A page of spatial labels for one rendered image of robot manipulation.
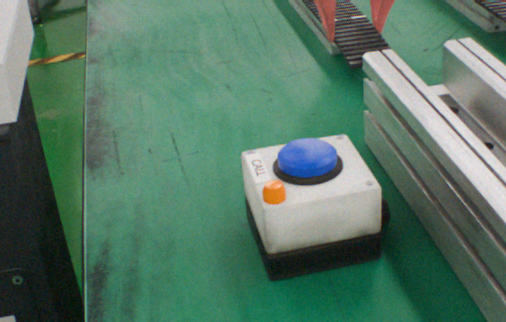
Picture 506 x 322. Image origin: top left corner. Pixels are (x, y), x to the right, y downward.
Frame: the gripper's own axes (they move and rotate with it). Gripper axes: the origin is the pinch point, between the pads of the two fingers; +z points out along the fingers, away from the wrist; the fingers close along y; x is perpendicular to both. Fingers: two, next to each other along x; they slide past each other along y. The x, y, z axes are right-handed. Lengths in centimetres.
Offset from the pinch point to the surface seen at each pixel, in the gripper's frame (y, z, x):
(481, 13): 17.5, 1.9, 4.5
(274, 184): -16.2, -3.7, -33.2
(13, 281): -40.9, 22.1, -2.9
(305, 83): -6.7, 3.4, -4.1
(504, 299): -5.1, 0.2, -43.8
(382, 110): -5.1, -2.0, -22.6
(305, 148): -13.2, -4.0, -29.7
